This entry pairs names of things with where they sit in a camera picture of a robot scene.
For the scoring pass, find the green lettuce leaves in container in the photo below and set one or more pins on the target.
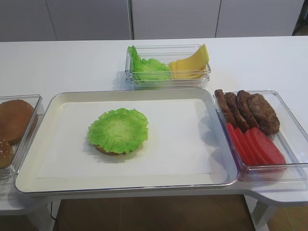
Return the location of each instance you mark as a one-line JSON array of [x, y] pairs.
[[151, 69]]

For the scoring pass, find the yellow cheese slices stack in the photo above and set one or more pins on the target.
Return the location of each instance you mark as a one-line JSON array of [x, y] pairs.
[[189, 68]]

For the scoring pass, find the red tomato slice front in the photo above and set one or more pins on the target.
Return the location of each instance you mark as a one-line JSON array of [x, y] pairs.
[[265, 146]]

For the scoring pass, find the red tomato slice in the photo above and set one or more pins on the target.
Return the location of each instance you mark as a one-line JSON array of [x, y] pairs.
[[246, 154], [233, 137], [257, 154], [265, 146]]

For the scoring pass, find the upright yellow cheese slice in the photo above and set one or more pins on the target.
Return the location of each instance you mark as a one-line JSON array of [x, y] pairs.
[[201, 56]]

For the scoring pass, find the brown meat patty leftmost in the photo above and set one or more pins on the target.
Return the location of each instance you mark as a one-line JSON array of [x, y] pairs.
[[226, 111]]

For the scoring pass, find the white paper tray liner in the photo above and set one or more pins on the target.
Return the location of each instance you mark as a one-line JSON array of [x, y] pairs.
[[175, 142]]

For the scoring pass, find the clear bun container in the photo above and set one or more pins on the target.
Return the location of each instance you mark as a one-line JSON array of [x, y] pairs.
[[7, 175]]

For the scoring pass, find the brown meat patty front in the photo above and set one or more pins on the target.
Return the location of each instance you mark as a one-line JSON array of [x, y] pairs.
[[264, 114]]

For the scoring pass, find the clear lettuce and cheese container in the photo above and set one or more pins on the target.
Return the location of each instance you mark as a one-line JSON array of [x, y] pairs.
[[166, 54]]

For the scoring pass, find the bottom burger bun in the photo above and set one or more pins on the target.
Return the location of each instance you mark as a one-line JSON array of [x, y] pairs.
[[105, 152]]

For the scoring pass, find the sesame seed bun top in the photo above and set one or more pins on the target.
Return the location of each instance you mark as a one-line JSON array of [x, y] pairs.
[[6, 154]]

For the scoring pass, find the white serving tray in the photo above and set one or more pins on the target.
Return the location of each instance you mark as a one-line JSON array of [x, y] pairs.
[[223, 168]]

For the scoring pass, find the clear meat and tomato container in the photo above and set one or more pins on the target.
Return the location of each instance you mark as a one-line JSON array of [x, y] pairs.
[[291, 140]]

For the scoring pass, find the green lettuce leaf on bun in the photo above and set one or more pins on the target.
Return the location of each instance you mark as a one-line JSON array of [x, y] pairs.
[[120, 131]]

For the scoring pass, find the brown meat patty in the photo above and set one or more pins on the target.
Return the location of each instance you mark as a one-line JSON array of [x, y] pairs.
[[231, 100], [226, 111], [264, 114], [242, 103]]

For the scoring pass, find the plain brown bun top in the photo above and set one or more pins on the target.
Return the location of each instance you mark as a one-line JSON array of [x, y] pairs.
[[15, 116]]

